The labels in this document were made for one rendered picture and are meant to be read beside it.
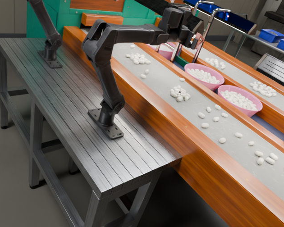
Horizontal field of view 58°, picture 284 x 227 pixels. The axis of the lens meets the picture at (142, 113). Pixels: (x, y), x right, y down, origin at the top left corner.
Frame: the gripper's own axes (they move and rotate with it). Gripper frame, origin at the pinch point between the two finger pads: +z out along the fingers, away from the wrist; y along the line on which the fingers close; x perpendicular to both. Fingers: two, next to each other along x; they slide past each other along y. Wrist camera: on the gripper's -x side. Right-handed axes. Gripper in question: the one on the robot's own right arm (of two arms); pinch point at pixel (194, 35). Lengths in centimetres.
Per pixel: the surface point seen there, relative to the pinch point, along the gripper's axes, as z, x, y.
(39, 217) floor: -59, 108, 9
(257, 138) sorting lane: 21, 33, -41
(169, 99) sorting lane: -1.9, 33.3, -1.3
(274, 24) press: 453, 35, 157
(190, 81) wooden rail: 23.9, 30.8, 8.0
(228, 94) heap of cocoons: 42, 32, -9
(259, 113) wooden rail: 57, 37, -26
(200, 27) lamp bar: 14.2, -0.7, 8.7
